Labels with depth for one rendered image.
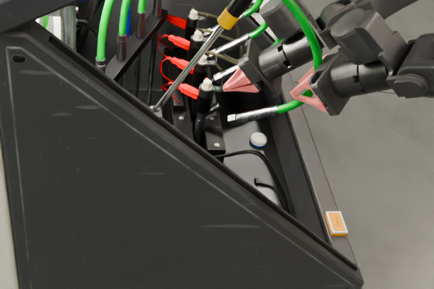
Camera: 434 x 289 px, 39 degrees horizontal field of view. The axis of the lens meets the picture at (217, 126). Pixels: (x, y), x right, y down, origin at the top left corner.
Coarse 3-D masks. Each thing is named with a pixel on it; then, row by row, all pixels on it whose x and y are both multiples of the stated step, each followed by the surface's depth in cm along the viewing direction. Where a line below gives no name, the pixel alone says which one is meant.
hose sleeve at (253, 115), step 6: (264, 108) 108; (270, 108) 107; (240, 114) 110; (246, 114) 109; (252, 114) 108; (258, 114) 108; (264, 114) 107; (270, 114) 107; (276, 114) 107; (240, 120) 110; (246, 120) 109; (252, 120) 109
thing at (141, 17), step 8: (144, 0) 121; (144, 8) 122; (136, 16) 124; (144, 16) 123; (136, 24) 125; (144, 24) 125; (264, 24) 129; (136, 32) 126; (144, 32) 127; (256, 32) 130; (240, 40) 131; (216, 48) 132; (224, 48) 132; (232, 48) 132
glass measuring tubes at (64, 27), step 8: (64, 8) 104; (72, 8) 105; (64, 16) 105; (72, 16) 106; (56, 24) 105; (64, 24) 107; (72, 24) 107; (56, 32) 106; (64, 32) 108; (72, 32) 108; (64, 40) 109; (72, 40) 109; (72, 48) 110
